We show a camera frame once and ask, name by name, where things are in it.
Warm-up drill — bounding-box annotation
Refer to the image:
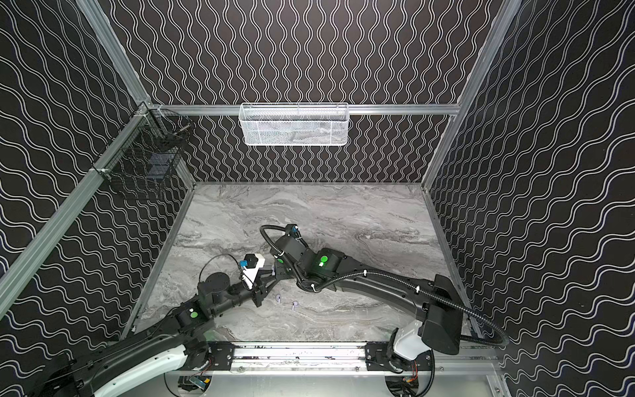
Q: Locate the black wire basket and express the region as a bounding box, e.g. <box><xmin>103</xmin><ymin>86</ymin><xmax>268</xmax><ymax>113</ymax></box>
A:
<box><xmin>100</xmin><ymin>109</ymin><xmax>193</xmax><ymax>201</ymax></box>

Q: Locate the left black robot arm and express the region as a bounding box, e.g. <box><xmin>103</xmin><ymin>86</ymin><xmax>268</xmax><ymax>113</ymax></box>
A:
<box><xmin>26</xmin><ymin>271</ymin><xmax>277</xmax><ymax>396</ymax></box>

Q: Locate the black corrugated cable conduit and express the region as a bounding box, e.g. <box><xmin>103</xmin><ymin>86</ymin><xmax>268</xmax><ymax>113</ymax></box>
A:
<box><xmin>259</xmin><ymin>224</ymin><xmax>510</xmax><ymax>347</ymax></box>

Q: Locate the white wire mesh basket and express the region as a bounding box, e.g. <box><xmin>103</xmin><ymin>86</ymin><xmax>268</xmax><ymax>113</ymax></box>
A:
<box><xmin>238</xmin><ymin>103</ymin><xmax>351</xmax><ymax>147</ymax></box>

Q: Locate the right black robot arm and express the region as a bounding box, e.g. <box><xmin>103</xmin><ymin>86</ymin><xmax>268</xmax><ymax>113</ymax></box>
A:
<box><xmin>262</xmin><ymin>233</ymin><xmax>465</xmax><ymax>361</ymax></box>

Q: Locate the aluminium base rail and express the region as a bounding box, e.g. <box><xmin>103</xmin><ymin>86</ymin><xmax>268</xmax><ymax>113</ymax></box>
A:
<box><xmin>170</xmin><ymin>342</ymin><xmax>498</xmax><ymax>376</ymax></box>

